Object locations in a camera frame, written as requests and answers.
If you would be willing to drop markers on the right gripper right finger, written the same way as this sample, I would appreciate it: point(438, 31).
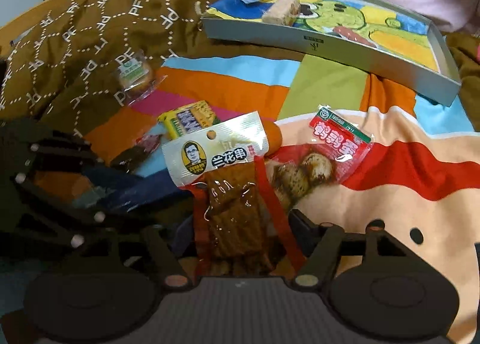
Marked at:
point(320, 245)

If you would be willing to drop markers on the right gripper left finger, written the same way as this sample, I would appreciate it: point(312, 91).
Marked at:
point(167, 269)

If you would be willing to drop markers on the dark blue long snack pack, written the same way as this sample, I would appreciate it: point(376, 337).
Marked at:
point(124, 192)

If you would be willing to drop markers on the white lanhua tofu skewer pack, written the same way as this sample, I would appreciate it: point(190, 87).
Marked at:
point(240, 228)

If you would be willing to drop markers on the long beige wafer pack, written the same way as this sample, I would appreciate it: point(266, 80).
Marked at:
point(282, 12)

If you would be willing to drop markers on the red spicy snack pack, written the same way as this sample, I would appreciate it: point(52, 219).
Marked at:
point(347, 33)

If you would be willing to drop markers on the small dark red snack pack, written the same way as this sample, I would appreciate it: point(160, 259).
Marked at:
point(130, 159)

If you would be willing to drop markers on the red quail egg pack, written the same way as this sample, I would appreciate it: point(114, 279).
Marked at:
point(328, 150)

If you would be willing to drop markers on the colourful cartoon bedspread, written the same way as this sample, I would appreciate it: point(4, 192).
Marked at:
point(420, 181)

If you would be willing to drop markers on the round biscuit green label pack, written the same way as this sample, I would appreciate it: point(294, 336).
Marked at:
point(136, 77)

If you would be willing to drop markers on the yellow rice cracker pack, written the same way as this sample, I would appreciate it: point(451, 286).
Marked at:
point(188, 119)

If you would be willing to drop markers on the brown PF patterned quilt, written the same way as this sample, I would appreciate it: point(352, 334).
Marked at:
point(63, 72)

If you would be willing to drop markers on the grey box with cartoon lining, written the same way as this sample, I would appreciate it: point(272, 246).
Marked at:
point(371, 35)

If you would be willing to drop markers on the wooden bed frame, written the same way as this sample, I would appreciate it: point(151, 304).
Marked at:
point(13, 29)

